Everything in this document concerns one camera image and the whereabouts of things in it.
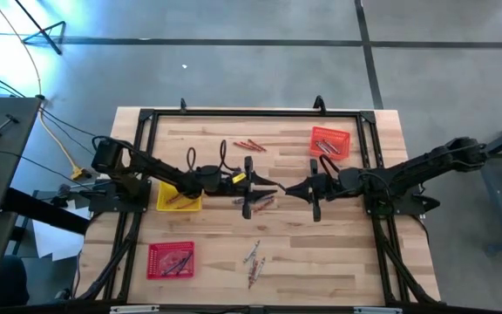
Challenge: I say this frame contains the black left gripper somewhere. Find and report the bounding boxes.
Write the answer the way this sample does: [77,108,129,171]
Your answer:
[222,155,281,221]

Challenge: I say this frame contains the dark left arm cable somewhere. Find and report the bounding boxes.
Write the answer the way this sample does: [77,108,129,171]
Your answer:
[218,139,241,174]
[185,147,199,174]

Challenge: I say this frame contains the orange plastic basket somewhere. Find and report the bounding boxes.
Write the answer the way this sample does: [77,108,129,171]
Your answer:
[309,126,352,161]

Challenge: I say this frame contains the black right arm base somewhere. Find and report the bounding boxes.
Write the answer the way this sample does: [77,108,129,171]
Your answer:
[365,191,443,220]

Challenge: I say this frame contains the white paper sheets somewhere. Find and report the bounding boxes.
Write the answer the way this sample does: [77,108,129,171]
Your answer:
[31,204,87,263]

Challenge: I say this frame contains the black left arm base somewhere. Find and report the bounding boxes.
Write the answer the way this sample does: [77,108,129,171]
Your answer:
[87,176,153,215]

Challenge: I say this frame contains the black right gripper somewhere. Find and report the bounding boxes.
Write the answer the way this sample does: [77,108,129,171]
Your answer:
[285,159,344,222]

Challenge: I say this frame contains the dark grey desk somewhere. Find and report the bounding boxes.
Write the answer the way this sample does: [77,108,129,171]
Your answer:
[0,96,43,309]

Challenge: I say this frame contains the red plastic basket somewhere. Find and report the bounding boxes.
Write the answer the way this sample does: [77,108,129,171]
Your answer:
[146,241,196,281]

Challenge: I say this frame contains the yellow floor cable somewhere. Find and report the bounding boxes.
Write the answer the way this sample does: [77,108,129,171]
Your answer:
[0,0,85,181]

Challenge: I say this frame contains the person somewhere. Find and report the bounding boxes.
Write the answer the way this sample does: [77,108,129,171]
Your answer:
[0,255,31,307]

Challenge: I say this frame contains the silver bracket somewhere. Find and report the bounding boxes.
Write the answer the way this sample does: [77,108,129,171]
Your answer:
[353,306,404,314]
[109,304,160,314]

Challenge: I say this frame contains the black desk beam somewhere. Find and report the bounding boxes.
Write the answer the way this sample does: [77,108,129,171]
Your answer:
[1,187,92,236]

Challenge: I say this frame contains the yellow plastic basket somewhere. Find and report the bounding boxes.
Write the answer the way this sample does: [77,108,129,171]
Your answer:
[155,181,203,213]

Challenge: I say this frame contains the black aluminium table frame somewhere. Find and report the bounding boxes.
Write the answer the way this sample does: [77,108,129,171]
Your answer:
[74,106,443,306]

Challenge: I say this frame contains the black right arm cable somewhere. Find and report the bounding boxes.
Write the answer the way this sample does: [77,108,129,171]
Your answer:
[318,154,343,176]

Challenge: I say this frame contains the black tripod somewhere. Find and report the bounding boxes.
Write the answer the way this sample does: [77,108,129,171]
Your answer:
[13,0,67,57]

